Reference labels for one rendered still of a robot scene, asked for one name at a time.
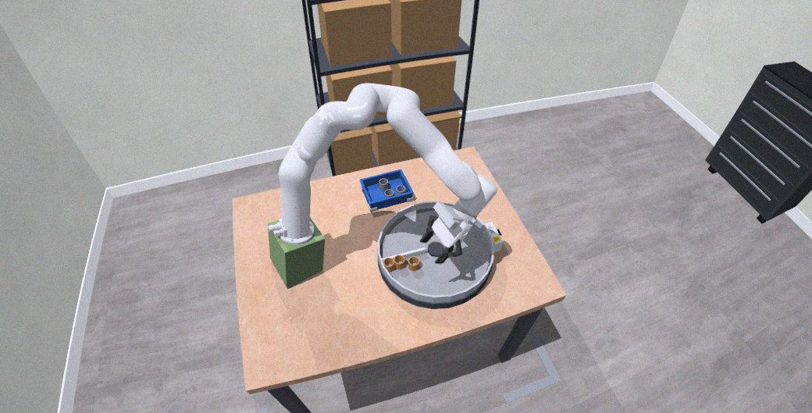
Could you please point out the blue open-top crate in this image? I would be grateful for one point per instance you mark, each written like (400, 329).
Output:
(376, 197)

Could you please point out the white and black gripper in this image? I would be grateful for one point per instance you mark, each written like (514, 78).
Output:
(447, 236)

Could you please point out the grey round turntable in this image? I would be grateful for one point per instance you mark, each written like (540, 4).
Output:
(402, 234)

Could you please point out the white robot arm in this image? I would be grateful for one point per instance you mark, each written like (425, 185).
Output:
(358, 112)

